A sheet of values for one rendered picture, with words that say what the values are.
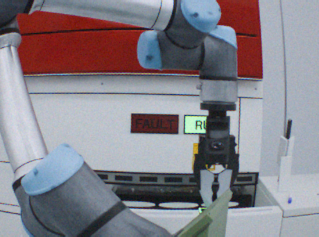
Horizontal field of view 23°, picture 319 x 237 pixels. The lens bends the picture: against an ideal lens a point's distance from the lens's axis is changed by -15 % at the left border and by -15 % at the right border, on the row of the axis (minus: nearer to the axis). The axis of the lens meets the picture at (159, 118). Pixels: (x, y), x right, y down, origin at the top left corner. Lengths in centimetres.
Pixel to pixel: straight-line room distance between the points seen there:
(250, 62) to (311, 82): 160
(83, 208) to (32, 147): 22
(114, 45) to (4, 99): 78
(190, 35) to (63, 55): 74
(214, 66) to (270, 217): 32
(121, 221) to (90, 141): 101
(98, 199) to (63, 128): 102
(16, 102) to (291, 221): 62
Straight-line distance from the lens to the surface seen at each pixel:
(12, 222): 233
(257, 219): 165
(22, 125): 144
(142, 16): 148
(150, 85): 224
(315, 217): 168
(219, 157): 158
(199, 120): 224
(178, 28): 150
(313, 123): 380
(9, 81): 147
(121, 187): 225
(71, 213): 125
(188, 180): 226
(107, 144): 225
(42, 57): 222
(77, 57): 220
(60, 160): 127
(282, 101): 376
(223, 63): 164
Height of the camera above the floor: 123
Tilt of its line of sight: 3 degrees down
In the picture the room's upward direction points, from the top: 1 degrees clockwise
